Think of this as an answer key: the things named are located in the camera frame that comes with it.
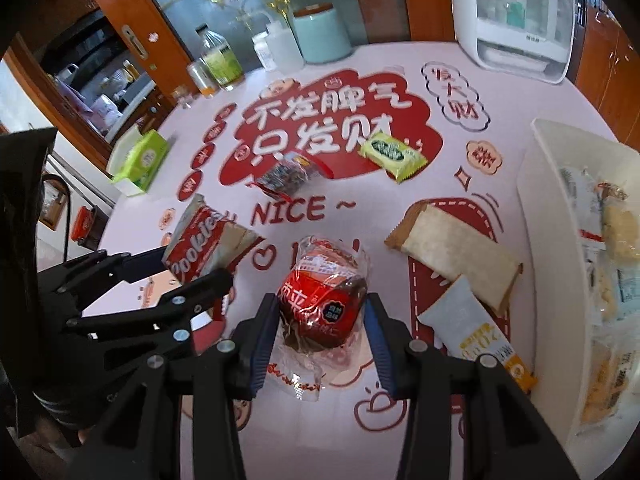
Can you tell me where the grey white snack packet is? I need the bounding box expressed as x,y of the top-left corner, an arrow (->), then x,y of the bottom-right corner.
557,165 -> 603,241

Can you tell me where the dark snack packet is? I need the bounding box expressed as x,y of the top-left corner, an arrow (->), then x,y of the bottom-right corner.
252,151 -> 335,198

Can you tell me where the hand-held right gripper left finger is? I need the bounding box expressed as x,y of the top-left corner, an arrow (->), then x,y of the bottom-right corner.
67,292 -> 280,480

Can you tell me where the white packet with orange end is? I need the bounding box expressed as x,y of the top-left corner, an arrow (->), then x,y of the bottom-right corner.
417,275 -> 538,393

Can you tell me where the white countertop cabinet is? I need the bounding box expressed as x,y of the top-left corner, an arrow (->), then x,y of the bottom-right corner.
442,0 -> 578,84

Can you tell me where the white pill bottle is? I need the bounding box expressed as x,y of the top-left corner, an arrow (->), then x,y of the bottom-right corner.
251,31 -> 277,72

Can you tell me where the glass jar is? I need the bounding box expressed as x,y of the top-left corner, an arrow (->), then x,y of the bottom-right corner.
187,60 -> 218,98

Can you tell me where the white storage bin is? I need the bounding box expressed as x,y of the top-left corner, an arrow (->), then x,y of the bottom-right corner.
516,117 -> 640,461

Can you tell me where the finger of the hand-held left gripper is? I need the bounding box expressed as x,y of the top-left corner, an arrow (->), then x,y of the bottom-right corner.
37,247 -> 173,311
60,268 -> 236,361

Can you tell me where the mint green canister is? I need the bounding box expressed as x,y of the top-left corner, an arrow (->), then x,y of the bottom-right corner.
292,4 -> 353,64

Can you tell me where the green snack packet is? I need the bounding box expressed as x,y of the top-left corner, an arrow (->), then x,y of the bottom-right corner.
359,130 -> 429,184

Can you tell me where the wooden side cabinet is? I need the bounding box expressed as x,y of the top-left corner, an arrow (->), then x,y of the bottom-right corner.
575,0 -> 640,151

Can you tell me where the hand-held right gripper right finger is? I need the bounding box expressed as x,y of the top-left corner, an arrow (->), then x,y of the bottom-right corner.
362,292 -> 581,480

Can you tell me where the clear plastic bottle green label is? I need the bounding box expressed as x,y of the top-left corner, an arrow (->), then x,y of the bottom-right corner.
199,25 -> 246,92

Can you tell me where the red and white cookie packet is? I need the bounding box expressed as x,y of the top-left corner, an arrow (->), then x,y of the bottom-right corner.
164,192 -> 258,286

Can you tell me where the green tissue pack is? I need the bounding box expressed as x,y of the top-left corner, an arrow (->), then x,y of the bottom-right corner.
111,130 -> 169,192

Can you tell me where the toast bread packet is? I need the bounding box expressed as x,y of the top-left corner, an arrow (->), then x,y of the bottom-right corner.
385,200 -> 523,311

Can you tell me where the red bucket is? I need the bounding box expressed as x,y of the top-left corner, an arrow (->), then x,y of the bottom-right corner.
70,207 -> 98,241

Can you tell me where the white squeeze bottle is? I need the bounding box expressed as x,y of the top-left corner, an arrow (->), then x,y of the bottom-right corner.
265,10 -> 307,73

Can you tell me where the metal door handle plate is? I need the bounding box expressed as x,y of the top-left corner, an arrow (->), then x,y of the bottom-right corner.
121,25 -> 148,59

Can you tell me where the red round snack packet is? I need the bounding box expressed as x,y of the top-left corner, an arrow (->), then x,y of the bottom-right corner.
265,234 -> 371,403

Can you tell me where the pale yellow snack packet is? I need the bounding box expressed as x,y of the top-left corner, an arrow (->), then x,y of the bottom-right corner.
590,260 -> 618,323

